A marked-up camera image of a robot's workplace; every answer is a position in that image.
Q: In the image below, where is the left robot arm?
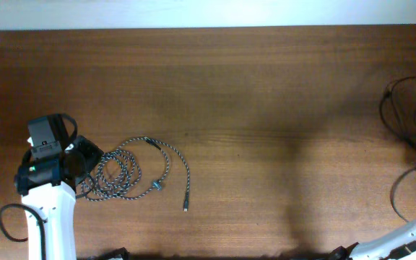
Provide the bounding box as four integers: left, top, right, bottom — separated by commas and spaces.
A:
14, 113, 104, 259

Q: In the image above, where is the braided black white cable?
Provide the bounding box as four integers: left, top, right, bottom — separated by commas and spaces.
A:
80, 136, 191, 212

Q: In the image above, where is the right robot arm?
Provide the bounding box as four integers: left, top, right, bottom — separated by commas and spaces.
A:
325, 219, 416, 260

